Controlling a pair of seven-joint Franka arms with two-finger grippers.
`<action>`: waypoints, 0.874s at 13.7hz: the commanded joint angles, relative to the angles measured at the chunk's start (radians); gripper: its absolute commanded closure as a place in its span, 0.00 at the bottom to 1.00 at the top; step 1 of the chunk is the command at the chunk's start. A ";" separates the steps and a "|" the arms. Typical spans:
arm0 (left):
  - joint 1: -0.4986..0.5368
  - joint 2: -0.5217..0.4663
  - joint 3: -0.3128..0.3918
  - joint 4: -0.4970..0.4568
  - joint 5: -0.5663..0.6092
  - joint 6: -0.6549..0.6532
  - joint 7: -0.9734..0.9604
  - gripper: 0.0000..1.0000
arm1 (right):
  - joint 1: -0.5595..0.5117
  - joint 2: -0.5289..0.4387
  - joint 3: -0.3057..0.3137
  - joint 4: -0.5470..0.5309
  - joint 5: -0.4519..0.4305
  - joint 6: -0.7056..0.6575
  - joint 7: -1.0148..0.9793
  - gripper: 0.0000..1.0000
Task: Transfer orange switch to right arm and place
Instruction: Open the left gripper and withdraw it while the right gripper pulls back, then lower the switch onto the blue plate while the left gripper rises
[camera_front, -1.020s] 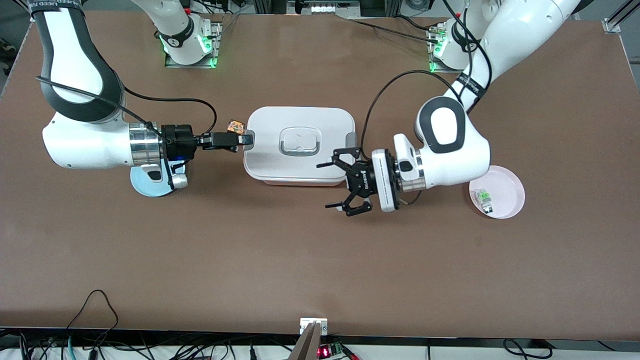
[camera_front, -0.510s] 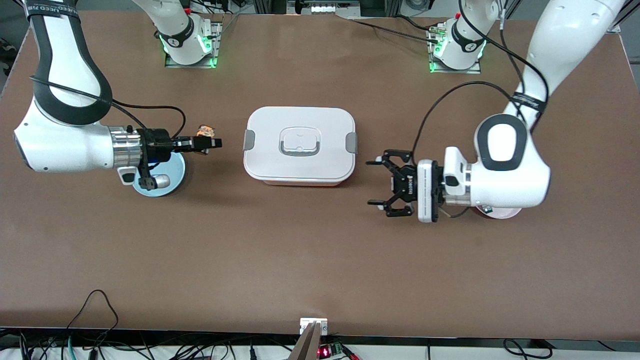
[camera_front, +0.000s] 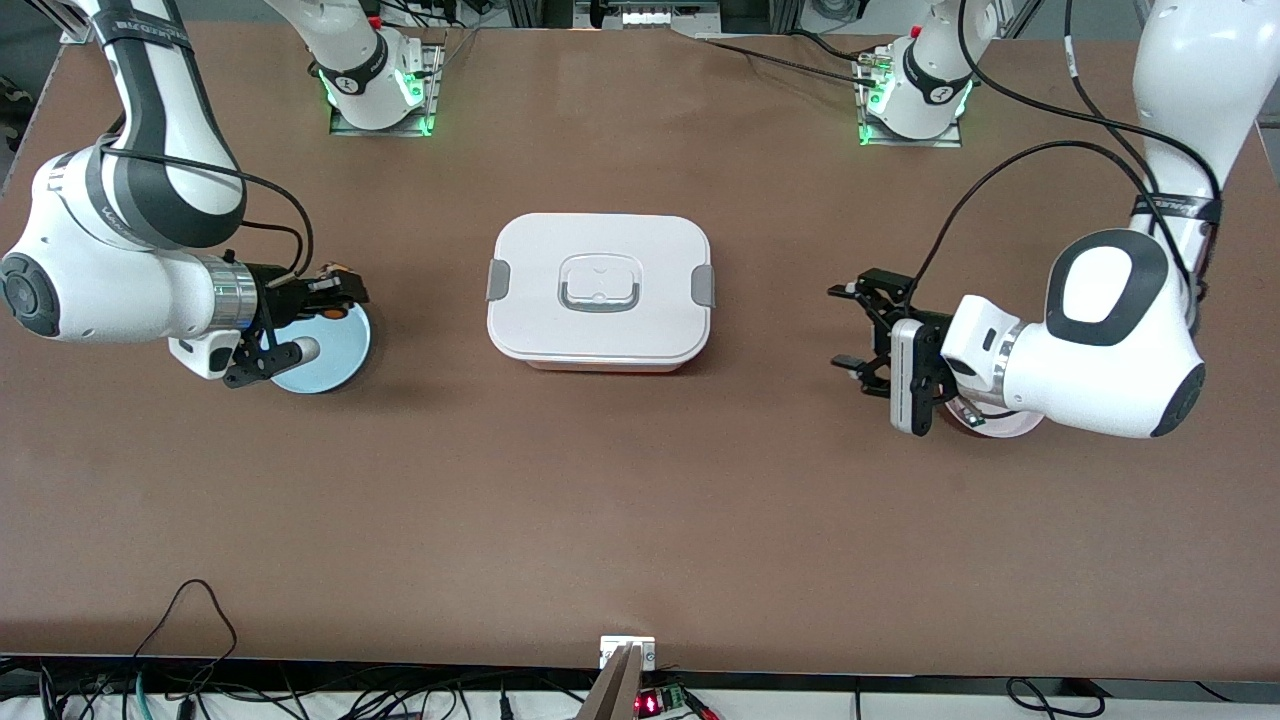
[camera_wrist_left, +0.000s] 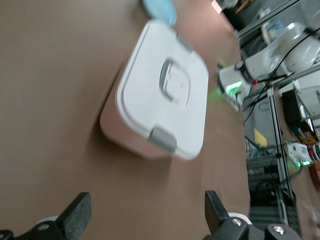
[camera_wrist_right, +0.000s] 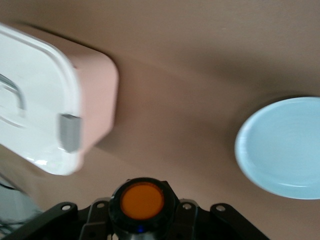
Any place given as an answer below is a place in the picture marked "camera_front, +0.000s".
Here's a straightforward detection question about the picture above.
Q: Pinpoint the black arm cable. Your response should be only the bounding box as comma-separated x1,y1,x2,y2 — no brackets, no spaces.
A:
905,140,1226,301
955,0,1223,291
235,220,304,273
100,145,316,281

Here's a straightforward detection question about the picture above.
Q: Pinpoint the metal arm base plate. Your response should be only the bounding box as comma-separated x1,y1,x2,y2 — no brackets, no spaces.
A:
330,40,443,137
858,45,966,149

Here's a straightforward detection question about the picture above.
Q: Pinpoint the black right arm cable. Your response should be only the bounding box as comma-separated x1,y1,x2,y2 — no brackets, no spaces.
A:
100,145,316,281
235,220,304,273

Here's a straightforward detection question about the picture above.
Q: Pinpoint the coiled black cable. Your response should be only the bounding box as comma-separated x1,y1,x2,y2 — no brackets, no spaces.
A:
1005,678,1106,719

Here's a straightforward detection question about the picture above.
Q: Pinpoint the looped black cable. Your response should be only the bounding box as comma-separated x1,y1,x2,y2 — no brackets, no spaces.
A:
130,578,241,691

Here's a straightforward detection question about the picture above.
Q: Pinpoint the white side desk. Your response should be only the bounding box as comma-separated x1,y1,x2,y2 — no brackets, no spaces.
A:
0,660,1280,720

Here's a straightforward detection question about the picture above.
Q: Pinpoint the aluminium frame post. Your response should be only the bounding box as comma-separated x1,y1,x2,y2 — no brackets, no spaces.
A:
578,645,646,720

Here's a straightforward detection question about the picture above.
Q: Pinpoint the white lidded storage box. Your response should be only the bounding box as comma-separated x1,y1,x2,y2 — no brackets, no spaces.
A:
486,212,717,373

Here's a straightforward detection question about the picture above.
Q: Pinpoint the white round plate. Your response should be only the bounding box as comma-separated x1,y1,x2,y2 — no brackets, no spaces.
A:
940,395,1046,439

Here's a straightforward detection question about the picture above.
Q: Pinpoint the circuit board red display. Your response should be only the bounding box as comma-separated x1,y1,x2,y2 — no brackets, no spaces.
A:
636,684,701,720

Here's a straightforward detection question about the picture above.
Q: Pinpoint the orange black push-button switch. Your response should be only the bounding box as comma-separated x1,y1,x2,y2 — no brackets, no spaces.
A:
318,262,351,321

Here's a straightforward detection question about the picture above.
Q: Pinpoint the light blue round plate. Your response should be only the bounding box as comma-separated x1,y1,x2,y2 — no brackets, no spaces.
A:
268,305,373,395

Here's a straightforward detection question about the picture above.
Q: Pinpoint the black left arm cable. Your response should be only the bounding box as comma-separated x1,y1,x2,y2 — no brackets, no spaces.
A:
905,140,1226,301
955,0,1223,291

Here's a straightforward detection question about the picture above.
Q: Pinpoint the metal post bracket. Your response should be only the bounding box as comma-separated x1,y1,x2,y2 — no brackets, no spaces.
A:
600,636,657,671

